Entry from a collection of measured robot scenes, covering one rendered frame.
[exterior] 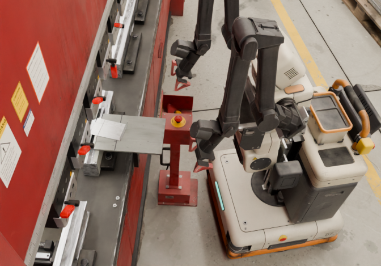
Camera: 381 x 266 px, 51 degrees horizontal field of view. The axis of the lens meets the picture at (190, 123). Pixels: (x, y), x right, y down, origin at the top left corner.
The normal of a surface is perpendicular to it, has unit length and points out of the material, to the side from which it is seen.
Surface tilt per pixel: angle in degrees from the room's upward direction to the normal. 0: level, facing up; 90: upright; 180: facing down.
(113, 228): 0
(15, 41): 90
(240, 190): 0
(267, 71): 90
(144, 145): 0
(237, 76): 90
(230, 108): 87
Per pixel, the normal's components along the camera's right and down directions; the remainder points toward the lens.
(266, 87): 0.14, 0.78
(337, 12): 0.05, -0.62
